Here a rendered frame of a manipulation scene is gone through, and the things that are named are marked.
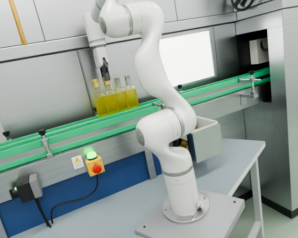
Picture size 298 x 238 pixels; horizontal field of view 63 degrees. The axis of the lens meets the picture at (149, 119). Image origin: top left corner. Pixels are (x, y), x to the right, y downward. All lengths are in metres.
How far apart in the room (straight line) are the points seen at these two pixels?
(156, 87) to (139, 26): 0.21
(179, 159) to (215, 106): 0.79
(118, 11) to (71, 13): 0.66
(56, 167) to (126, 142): 0.35
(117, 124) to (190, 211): 0.53
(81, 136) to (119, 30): 0.56
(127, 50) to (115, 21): 0.67
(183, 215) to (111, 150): 0.46
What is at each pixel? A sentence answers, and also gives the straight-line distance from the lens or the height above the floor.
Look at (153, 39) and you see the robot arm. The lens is 0.86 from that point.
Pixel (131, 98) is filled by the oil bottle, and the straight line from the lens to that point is 1.34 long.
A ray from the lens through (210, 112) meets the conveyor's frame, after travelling 1.58.
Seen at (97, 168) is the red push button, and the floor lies 0.96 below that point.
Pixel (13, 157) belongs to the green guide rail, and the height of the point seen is 1.09.
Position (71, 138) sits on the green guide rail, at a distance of 1.18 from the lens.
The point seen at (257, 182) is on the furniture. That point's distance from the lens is 1.74.
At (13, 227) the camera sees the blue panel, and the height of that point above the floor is 0.79.
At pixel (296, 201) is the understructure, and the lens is 2.18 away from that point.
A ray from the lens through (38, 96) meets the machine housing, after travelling 1.43.
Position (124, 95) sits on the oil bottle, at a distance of 1.32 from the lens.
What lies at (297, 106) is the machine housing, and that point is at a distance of 1.91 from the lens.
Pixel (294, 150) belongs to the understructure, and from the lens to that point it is 1.98.
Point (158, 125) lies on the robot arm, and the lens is 0.81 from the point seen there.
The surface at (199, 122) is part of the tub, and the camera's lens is 1.39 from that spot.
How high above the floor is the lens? 1.40
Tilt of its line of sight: 15 degrees down
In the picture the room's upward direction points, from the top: 11 degrees counter-clockwise
